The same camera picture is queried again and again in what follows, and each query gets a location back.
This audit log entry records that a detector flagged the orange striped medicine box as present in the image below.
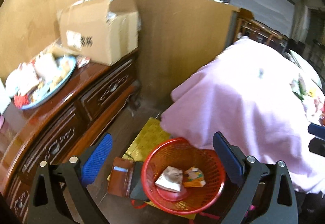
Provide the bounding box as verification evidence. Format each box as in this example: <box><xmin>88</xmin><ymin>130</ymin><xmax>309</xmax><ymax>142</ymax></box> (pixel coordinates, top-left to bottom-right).
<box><xmin>183</xmin><ymin>167</ymin><xmax>206</xmax><ymax>188</ymax></box>

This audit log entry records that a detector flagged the white paper cup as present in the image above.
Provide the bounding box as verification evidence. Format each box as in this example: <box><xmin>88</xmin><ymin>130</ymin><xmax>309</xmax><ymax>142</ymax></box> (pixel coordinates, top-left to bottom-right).
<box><xmin>155</xmin><ymin>166</ymin><xmax>183</xmax><ymax>193</ymax></box>

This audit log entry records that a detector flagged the brown leather wallet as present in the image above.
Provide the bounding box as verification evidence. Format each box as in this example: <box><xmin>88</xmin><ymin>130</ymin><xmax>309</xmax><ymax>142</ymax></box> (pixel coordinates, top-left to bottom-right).
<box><xmin>107</xmin><ymin>157</ymin><xmax>135</xmax><ymax>198</ymax></box>

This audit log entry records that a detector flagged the purple patterned bed blanket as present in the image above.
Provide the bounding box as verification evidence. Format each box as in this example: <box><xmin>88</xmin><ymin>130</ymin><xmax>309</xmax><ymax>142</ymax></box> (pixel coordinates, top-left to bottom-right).
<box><xmin>160</xmin><ymin>38</ymin><xmax>324</xmax><ymax>194</ymax></box>

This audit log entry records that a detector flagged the dark carved wooden dresser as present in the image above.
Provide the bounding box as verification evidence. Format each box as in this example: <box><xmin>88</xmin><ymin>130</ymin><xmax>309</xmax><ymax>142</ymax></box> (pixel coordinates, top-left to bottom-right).
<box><xmin>1</xmin><ymin>51</ymin><xmax>140</xmax><ymax>223</ymax></box>

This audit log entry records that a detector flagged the black phone on floor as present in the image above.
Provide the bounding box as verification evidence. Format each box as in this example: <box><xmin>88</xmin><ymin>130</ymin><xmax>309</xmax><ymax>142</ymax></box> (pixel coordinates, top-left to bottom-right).
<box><xmin>129</xmin><ymin>161</ymin><xmax>150</xmax><ymax>202</ymax></box>

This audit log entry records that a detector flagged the red plastic waste basket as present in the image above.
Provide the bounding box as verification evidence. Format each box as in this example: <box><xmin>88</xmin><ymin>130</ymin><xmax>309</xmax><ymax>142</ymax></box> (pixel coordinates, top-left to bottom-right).
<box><xmin>142</xmin><ymin>138</ymin><xmax>226</xmax><ymax>216</ymax></box>

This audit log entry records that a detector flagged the blue tray of clutter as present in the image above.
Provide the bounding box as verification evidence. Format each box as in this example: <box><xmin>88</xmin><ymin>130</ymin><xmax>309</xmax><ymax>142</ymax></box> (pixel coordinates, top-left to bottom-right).
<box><xmin>4</xmin><ymin>53</ymin><xmax>77</xmax><ymax>110</ymax></box>

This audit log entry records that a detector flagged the white projection screen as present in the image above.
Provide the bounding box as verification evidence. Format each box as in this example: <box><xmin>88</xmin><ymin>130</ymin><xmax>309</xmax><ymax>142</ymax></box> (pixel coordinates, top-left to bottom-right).
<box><xmin>230</xmin><ymin>0</ymin><xmax>295</xmax><ymax>36</ymax></box>

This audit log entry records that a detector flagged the brown cardboard box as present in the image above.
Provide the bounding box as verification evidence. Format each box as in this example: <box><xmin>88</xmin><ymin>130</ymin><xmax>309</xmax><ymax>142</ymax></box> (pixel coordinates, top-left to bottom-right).
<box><xmin>58</xmin><ymin>0</ymin><xmax>141</xmax><ymax>66</ymax></box>

